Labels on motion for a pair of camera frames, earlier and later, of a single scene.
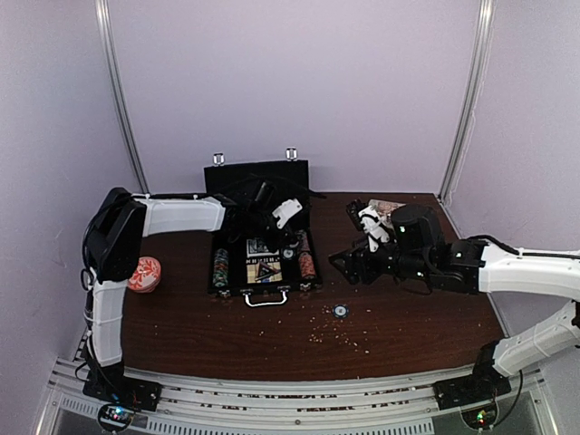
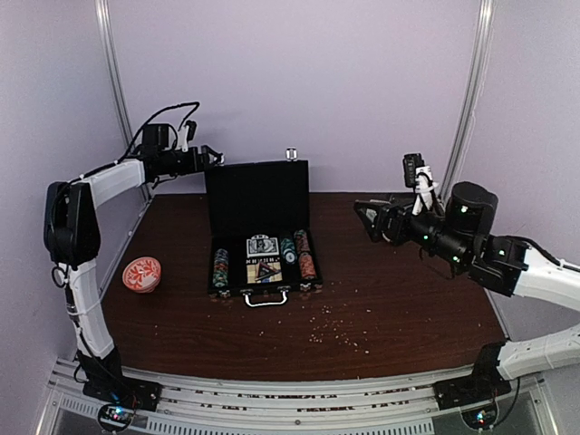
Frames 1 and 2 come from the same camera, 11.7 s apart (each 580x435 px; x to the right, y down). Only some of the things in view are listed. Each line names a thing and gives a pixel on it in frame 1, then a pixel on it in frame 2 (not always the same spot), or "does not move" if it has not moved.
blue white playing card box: (256, 248) does not move
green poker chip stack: (288, 254) does not move
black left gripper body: (256, 226) to (192, 166)
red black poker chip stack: (305, 256) does not move
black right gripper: (353, 257) to (385, 211)
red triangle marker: (264, 270) does not move
